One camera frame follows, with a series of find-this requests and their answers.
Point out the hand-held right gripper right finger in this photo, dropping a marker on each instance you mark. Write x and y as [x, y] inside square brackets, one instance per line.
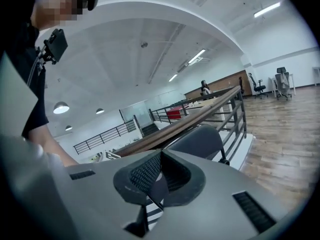
[212, 209]

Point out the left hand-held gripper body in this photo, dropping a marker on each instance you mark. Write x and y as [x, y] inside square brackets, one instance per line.
[112, 156]

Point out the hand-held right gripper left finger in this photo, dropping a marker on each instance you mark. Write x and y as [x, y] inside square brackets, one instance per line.
[100, 196]

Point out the black metal chair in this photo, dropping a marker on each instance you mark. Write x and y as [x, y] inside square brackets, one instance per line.
[197, 141]

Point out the person's left forearm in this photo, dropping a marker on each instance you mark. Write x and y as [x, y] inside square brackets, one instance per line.
[48, 137]

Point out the black office chair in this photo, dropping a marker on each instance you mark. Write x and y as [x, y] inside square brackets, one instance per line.
[258, 86]

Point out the grey office chair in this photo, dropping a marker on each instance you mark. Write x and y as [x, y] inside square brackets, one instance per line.
[283, 84]

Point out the long black balcony railing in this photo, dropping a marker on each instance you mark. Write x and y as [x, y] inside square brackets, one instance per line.
[105, 134]

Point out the dome pendant lamp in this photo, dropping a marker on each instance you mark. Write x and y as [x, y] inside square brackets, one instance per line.
[68, 128]
[61, 107]
[100, 111]

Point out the red cabinet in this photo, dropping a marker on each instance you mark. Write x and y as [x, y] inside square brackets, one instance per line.
[173, 114]

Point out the short black balcony railing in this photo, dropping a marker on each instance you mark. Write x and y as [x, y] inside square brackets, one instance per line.
[170, 106]

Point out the metal railing with wooden handrail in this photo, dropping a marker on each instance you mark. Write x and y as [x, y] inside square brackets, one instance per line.
[190, 122]

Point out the linear ceiling light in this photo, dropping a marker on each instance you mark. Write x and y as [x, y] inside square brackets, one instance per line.
[173, 77]
[196, 56]
[267, 9]

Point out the black chest-mounted device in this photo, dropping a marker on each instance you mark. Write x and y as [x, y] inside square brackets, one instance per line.
[58, 45]

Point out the person's black shirt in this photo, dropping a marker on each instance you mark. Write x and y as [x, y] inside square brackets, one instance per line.
[22, 59]

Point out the white desk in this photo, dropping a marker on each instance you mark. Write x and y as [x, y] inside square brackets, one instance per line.
[271, 82]

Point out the person's head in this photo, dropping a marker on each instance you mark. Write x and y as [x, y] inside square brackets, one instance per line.
[60, 6]

